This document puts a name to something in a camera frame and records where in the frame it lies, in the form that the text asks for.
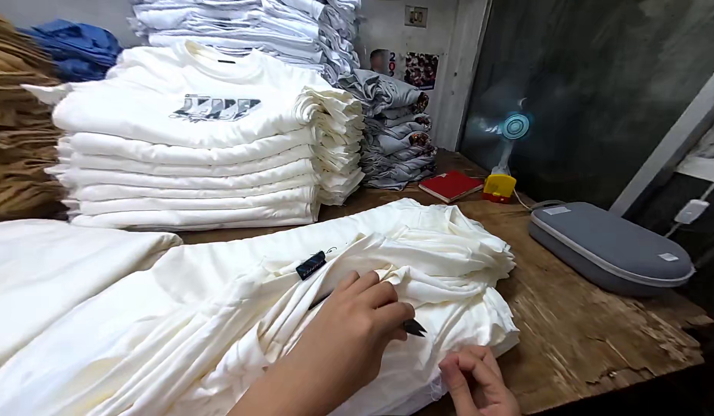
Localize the person's right hand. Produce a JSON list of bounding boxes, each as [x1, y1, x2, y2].
[[439, 346, 521, 416]]

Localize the person's left hand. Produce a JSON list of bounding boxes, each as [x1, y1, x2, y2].
[[289, 270, 417, 395]]

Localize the black thread snips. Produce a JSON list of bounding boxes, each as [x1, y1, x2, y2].
[[308, 289, 427, 338]]

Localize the white shirt with black label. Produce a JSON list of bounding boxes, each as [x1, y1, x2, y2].
[[0, 198, 520, 416]]

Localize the red notebook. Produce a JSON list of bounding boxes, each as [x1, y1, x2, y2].
[[418, 170, 485, 203]]

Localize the stack of grey folded garments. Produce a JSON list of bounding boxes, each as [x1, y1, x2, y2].
[[337, 69, 437, 191]]

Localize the small fan with yellow base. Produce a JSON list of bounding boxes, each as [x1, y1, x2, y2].
[[471, 97, 532, 203]]

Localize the grey zippered case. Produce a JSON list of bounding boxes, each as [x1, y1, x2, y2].
[[528, 201, 696, 298]]

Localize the stack of white printed shirts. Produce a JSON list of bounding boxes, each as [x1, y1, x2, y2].
[[22, 40, 366, 232]]

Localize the dark photo poster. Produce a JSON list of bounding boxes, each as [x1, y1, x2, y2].
[[404, 52, 440, 91]]

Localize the poster with red digits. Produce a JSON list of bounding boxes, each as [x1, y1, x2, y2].
[[369, 49, 397, 77]]

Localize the stack of pale folded garments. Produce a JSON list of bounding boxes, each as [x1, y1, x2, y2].
[[127, 0, 362, 86]]

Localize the white folded cloth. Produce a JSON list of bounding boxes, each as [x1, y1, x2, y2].
[[0, 218, 184, 380]]

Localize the pile of blue garments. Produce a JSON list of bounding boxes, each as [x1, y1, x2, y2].
[[19, 19, 123, 82]]

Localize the stack of brown folded garments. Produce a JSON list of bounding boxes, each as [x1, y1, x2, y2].
[[0, 5, 70, 224]]

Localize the white fan cable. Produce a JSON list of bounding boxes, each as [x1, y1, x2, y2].
[[513, 188, 567, 213]]

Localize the white inline cable switch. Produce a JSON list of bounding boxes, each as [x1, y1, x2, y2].
[[675, 199, 710, 225]]

